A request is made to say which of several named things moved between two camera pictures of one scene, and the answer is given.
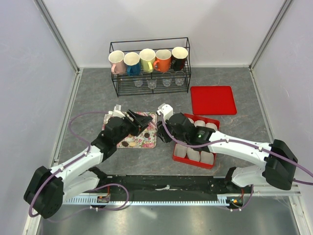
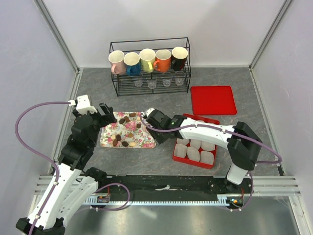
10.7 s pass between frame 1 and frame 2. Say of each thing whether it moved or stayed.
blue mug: stayed
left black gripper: moved
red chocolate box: stayed
